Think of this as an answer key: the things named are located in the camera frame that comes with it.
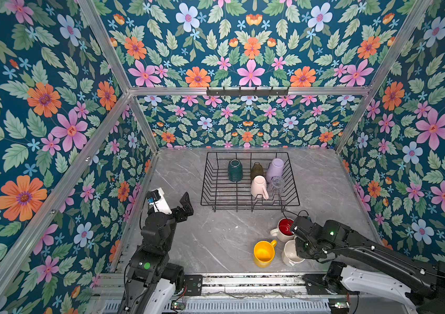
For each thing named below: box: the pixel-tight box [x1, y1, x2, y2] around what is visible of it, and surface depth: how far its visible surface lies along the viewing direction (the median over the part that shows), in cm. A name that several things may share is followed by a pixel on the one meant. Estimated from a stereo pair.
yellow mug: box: [253, 239, 277, 269], surface depth 77 cm
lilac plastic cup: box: [265, 158, 285, 183], surface depth 97 cm
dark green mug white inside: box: [227, 158, 244, 182], surface depth 99 cm
